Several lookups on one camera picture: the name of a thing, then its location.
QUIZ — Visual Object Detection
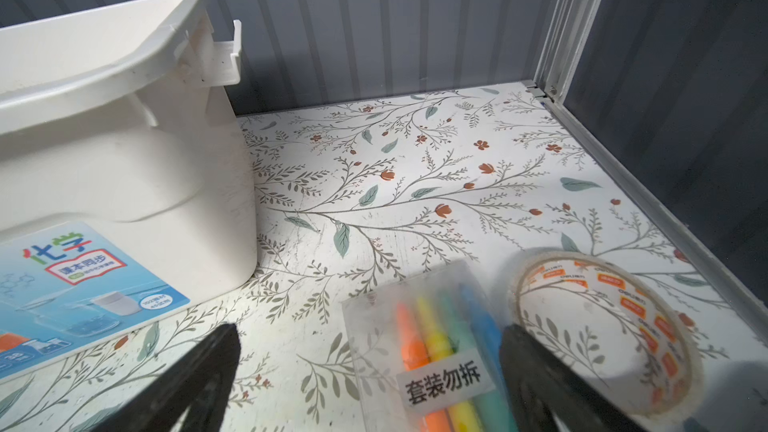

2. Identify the highlighter pen pack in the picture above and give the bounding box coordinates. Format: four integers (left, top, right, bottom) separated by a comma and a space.
342, 261, 517, 431

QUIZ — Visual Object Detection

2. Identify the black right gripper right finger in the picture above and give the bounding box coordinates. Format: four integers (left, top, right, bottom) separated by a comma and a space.
499, 324, 643, 431

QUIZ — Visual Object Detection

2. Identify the white plastic storage bin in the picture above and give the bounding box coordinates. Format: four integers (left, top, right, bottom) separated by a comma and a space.
1, 0, 257, 381

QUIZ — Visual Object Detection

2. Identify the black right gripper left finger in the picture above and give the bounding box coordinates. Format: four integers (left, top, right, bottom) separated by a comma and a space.
95, 324, 241, 431

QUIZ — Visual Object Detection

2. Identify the clear tape roll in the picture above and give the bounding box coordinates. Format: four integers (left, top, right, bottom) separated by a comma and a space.
506, 251, 704, 424

